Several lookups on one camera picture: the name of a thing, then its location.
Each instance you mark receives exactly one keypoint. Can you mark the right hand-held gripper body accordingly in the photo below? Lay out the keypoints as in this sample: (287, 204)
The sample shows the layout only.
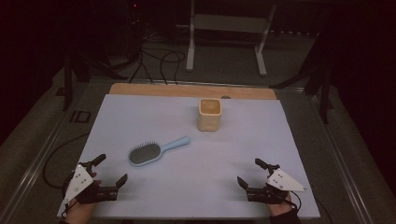
(285, 182)

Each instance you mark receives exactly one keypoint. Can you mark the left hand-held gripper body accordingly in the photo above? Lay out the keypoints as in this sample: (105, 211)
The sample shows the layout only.
(81, 183)

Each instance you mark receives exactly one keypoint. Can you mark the light blue hairbrush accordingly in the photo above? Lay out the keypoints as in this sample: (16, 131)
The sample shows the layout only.
(146, 154)

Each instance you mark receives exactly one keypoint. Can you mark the beige square cup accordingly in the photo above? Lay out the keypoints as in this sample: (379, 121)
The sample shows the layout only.
(209, 118)

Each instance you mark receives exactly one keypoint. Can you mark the person's right hand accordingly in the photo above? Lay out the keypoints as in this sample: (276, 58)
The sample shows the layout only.
(278, 207)

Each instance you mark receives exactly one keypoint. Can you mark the person's left hand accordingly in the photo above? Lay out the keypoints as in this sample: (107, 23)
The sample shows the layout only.
(80, 213)

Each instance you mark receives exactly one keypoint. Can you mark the white table mat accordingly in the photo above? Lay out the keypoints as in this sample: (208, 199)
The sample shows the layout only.
(193, 183)

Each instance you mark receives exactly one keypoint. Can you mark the black tripod stand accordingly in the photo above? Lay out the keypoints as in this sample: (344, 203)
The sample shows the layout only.
(323, 93)
(67, 84)

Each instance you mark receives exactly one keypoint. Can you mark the wooden table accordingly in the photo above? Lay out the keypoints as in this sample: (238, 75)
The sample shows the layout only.
(168, 90)

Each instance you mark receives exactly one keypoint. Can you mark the white metal stand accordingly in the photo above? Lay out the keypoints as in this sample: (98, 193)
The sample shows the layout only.
(229, 23)

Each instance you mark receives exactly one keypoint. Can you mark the metal frame rail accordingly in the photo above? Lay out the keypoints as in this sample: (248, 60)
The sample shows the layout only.
(339, 161)
(31, 177)

